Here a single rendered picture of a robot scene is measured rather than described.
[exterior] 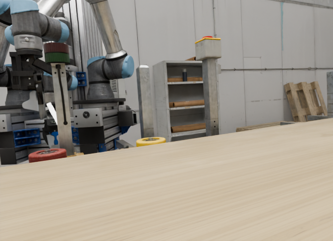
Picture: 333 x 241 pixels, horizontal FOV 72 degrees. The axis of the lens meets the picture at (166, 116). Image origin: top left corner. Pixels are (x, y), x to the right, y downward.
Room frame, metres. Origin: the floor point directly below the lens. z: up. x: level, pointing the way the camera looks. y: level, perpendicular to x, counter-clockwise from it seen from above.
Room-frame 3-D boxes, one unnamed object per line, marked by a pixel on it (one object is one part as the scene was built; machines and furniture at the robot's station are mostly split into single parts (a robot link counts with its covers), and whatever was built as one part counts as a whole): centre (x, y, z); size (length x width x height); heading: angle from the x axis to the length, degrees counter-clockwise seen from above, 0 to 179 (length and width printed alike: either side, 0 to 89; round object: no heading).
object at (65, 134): (0.66, 0.30, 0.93); 0.03 x 0.03 x 0.48; 24
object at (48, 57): (0.62, 0.28, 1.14); 0.06 x 0.06 x 0.02
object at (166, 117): (3.55, -0.34, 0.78); 0.90 x 0.45 x 1.55; 113
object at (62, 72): (0.62, 0.28, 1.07); 0.06 x 0.06 x 0.22; 24
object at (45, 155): (0.54, 0.29, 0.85); 0.08 x 0.08 x 0.11
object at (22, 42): (0.73, 0.41, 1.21); 0.08 x 0.08 x 0.05
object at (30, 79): (0.72, 0.42, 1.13); 0.09 x 0.08 x 0.12; 114
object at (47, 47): (0.62, 0.28, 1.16); 0.06 x 0.06 x 0.02
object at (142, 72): (0.76, 0.07, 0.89); 0.03 x 0.03 x 0.48; 24
